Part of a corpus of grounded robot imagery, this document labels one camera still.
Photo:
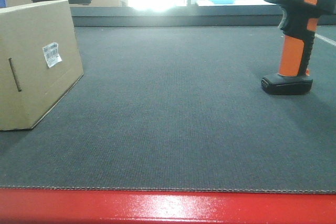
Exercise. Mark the dark grey fabric mat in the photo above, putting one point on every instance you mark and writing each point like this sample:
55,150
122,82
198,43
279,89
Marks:
182,108

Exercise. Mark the blue tray in background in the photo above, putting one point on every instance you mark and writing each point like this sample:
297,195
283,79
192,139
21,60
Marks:
221,2

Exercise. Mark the brown cardboard box with label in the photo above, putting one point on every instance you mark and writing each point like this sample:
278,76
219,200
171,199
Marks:
40,61

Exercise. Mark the orange black barcode scanner gun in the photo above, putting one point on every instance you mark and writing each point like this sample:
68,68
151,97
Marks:
299,23

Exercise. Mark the red table edge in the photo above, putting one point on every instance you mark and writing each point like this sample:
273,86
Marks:
109,206

